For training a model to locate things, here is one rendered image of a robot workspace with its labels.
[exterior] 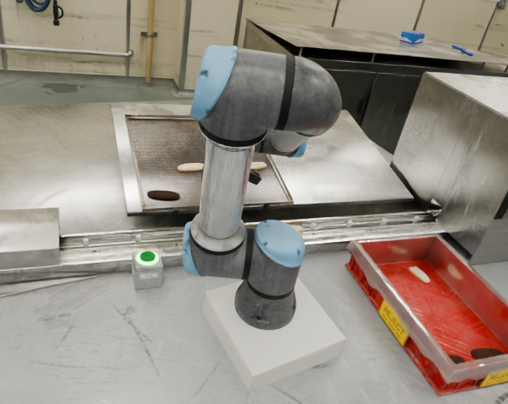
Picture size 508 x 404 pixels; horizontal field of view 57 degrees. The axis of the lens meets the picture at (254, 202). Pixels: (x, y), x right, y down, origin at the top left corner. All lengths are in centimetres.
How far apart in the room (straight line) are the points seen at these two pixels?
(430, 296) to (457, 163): 48
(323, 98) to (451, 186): 107
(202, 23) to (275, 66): 403
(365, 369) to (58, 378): 69
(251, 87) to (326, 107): 12
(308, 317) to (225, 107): 63
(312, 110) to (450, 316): 90
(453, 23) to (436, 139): 481
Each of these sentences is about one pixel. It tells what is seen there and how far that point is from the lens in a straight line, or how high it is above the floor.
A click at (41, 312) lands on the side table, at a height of 82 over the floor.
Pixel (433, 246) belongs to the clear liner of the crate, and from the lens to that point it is 160.
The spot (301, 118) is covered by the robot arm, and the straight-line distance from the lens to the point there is 71.
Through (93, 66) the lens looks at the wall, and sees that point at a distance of 502.
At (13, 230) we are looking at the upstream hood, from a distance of 132.
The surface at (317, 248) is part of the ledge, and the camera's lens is 147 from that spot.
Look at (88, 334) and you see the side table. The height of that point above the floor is 82.
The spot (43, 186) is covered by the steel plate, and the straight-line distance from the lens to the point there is 167.
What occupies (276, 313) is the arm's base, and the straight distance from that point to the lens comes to 109.
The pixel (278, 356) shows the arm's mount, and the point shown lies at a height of 88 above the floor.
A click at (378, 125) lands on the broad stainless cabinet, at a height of 49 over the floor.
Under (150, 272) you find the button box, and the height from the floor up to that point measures 88.
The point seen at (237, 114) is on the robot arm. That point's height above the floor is 143.
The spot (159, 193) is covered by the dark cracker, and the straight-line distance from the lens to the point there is 147.
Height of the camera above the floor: 169
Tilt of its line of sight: 32 degrees down
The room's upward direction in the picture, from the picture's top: 11 degrees clockwise
